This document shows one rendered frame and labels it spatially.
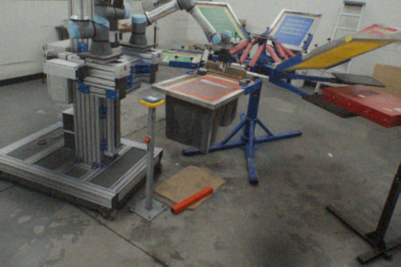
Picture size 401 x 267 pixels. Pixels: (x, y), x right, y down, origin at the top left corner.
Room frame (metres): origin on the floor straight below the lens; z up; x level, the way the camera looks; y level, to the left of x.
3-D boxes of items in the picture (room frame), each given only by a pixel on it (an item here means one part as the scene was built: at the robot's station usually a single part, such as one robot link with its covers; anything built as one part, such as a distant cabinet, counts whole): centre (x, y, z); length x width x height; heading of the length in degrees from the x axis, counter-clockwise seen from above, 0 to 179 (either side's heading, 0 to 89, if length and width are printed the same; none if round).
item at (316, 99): (2.85, -0.86, 0.91); 1.34 x 0.40 x 0.08; 29
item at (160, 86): (2.53, 0.01, 0.97); 0.79 x 0.58 x 0.04; 149
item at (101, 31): (2.11, 0.78, 1.42); 0.13 x 0.12 x 0.14; 137
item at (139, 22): (2.60, 0.63, 1.42); 0.13 x 0.12 x 0.14; 3
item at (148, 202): (2.10, 0.40, 0.48); 0.22 x 0.22 x 0.96; 59
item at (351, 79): (3.43, -1.20, 0.91); 1.34 x 0.40 x 0.08; 89
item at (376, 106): (2.20, -1.23, 1.06); 0.61 x 0.46 x 0.12; 29
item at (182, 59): (3.44, 0.38, 1.05); 1.08 x 0.61 x 0.23; 89
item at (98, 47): (2.12, 0.77, 1.31); 0.15 x 0.15 x 0.10
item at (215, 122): (2.37, -0.14, 0.74); 0.46 x 0.04 x 0.42; 149
